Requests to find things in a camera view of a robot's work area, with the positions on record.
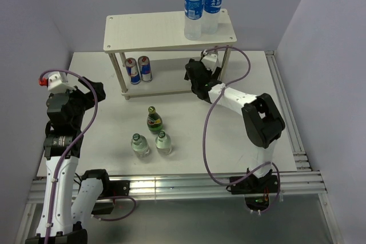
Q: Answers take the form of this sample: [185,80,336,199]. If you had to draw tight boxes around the green glass bottle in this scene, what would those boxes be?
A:
[146,106,163,134]

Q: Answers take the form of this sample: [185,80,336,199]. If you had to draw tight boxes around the clear glass bottle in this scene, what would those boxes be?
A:
[131,133,150,158]
[155,131,172,155]

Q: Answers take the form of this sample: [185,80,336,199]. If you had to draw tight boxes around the blue label water bottle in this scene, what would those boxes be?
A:
[202,0,222,34]
[184,0,204,41]

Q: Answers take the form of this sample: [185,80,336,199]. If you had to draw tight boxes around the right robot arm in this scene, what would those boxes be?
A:
[184,59,285,195]

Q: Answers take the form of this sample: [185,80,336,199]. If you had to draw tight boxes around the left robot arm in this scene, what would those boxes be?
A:
[25,73,112,243]

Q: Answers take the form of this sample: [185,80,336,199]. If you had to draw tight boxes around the beige two-tier shelf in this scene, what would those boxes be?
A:
[103,9,237,100]

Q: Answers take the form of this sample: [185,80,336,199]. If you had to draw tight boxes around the right red bull can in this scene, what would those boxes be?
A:
[138,55,153,82]

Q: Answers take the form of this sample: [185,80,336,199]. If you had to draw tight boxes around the red bull can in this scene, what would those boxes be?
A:
[138,55,153,82]
[125,58,141,85]

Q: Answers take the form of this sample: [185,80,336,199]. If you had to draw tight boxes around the left red bull can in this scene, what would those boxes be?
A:
[125,58,141,85]

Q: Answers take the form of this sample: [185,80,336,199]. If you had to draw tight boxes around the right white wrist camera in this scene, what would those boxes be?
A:
[201,50,220,74]

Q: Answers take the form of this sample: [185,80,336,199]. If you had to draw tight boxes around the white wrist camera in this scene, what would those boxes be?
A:
[201,50,220,74]
[38,71,76,94]

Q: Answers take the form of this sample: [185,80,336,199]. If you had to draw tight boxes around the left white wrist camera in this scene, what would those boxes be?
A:
[38,71,76,94]

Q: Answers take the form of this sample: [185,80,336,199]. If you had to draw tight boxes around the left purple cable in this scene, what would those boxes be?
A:
[39,69,137,244]

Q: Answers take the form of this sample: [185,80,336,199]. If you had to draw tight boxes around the purple cable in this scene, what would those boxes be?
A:
[202,45,281,214]
[39,69,137,244]

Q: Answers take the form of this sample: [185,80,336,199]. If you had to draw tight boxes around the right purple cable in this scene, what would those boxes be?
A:
[202,45,281,214]

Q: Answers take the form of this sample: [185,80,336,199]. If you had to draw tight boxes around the aluminium frame rail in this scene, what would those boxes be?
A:
[17,50,344,244]

